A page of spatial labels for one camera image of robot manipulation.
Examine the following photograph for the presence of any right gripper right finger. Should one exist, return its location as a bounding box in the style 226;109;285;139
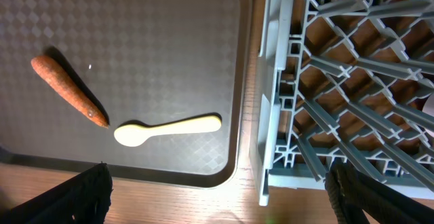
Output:
325;160;433;224

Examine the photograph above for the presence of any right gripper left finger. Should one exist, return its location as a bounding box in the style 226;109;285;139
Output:
1;163;113;223

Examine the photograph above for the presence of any grey dishwasher rack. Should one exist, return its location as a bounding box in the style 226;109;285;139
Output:
250;0;433;206

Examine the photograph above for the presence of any pink white cup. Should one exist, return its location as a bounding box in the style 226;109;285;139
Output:
422;93;434;138

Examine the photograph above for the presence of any brown serving tray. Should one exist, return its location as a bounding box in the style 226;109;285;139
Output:
1;0;252;188

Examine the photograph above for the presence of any cream plastic spoon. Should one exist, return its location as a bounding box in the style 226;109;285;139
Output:
114;115;222;147

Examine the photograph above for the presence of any orange carrot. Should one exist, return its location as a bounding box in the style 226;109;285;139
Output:
31;56;109;128

